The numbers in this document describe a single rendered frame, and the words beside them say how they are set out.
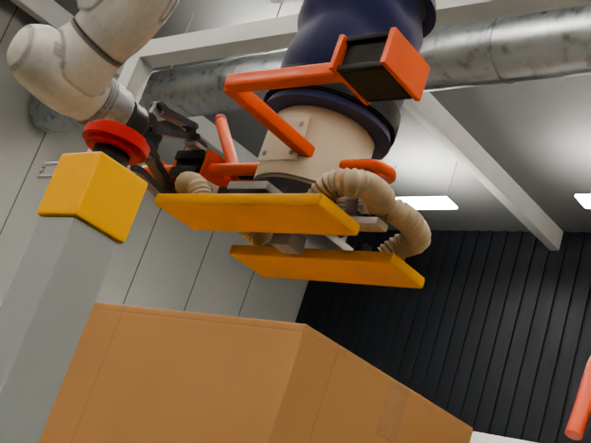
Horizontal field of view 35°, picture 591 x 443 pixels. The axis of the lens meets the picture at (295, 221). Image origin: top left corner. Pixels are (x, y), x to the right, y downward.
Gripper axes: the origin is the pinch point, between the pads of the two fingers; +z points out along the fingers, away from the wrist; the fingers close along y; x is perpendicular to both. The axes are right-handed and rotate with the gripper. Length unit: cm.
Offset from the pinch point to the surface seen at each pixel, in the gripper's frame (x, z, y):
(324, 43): 29.5, -9.9, -18.1
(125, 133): 50, -51, 24
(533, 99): -375, 718, -496
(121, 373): 25, -21, 41
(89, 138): 46, -53, 25
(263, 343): 49, -21, 35
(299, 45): 24.5, -10.3, -18.0
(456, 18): -100, 188, -184
